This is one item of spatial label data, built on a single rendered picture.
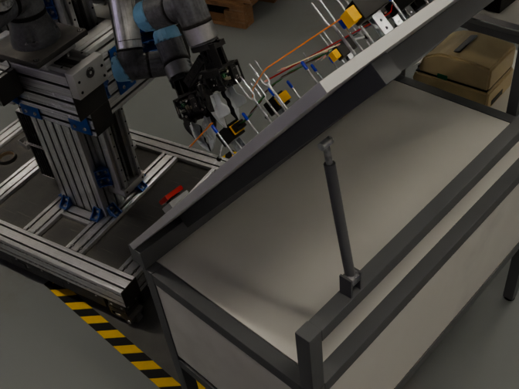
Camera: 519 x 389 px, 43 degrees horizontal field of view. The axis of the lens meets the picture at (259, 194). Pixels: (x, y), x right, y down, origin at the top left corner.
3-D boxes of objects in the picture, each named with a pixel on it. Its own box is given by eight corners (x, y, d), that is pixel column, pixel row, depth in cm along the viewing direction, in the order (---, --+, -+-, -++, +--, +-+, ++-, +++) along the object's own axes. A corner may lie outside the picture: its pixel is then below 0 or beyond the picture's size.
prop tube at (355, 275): (341, 285, 137) (317, 164, 120) (349, 277, 139) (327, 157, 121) (354, 290, 135) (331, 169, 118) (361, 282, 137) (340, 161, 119)
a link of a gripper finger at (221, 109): (230, 130, 158) (221, 93, 155) (214, 130, 162) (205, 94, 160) (239, 126, 160) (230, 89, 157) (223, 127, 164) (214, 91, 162)
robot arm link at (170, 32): (180, 32, 185) (176, 18, 177) (193, 65, 183) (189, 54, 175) (154, 41, 185) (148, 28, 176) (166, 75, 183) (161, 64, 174)
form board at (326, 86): (392, 57, 232) (389, 52, 232) (668, -156, 143) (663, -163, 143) (133, 250, 173) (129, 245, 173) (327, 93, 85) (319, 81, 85)
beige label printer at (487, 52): (410, 90, 250) (413, 44, 237) (438, 65, 261) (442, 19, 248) (485, 115, 234) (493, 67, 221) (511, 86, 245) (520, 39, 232)
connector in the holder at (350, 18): (362, 16, 112) (353, 4, 112) (354, 21, 112) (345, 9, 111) (355, 23, 115) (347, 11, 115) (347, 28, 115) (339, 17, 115)
